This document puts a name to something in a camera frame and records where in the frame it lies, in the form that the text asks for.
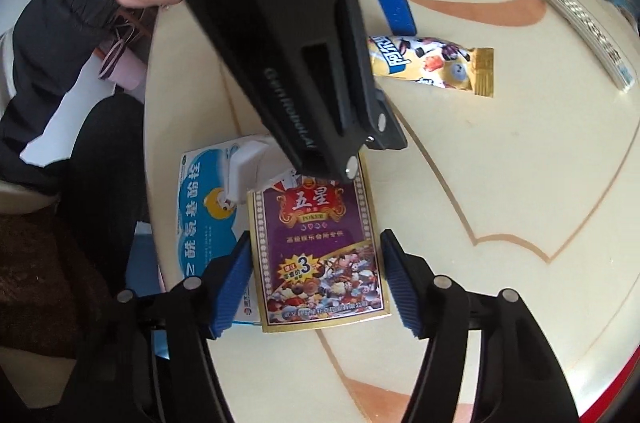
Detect yellow candy wrapper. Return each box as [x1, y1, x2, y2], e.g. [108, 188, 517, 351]
[367, 34, 496, 99]

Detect white remote control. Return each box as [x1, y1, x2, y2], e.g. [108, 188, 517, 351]
[542, 0, 636, 94]

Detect blue medicine box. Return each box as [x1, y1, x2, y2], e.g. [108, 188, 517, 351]
[176, 134, 297, 327]

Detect person's black pants leg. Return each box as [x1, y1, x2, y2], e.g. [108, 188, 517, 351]
[59, 95, 152, 285]

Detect beige wooden table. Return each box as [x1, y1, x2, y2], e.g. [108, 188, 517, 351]
[142, 0, 640, 423]

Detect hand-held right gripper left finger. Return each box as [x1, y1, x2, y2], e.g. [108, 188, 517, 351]
[65, 233, 254, 423]

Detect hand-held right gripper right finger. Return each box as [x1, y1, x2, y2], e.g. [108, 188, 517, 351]
[380, 229, 587, 423]

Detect person's left forearm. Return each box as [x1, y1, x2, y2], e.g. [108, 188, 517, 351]
[0, 0, 166, 166]

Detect purple playing card box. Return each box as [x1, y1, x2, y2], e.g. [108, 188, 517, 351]
[246, 150, 393, 334]

